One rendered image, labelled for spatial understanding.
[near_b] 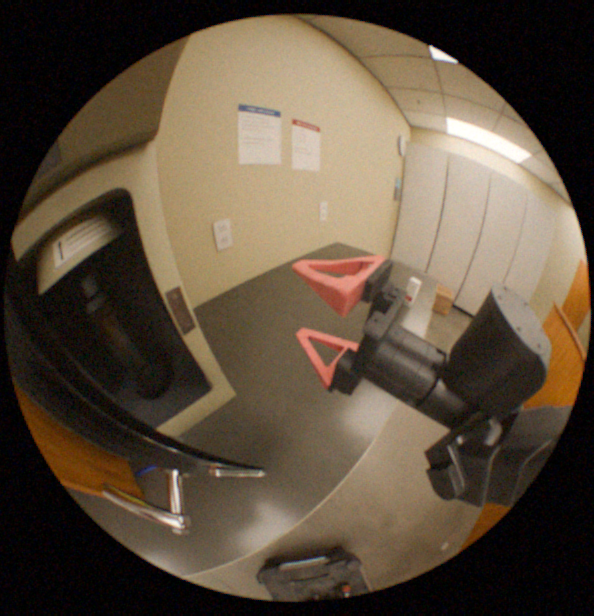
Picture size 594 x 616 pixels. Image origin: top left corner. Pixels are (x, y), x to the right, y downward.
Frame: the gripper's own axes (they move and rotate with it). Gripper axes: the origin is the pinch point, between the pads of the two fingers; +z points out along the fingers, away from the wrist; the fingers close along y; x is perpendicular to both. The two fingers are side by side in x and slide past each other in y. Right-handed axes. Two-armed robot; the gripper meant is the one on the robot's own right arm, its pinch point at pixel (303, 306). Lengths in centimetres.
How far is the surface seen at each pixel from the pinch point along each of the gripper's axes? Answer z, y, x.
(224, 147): 55, 27, -23
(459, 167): -24, 61, -275
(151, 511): -7.2, 1.6, 23.0
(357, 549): -86, -117, 45
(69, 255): 13.5, 13.4, 20.7
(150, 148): 11.8, 19.6, 8.5
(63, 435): 11.6, -4.0, 46.5
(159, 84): 5.7, 24.3, 8.5
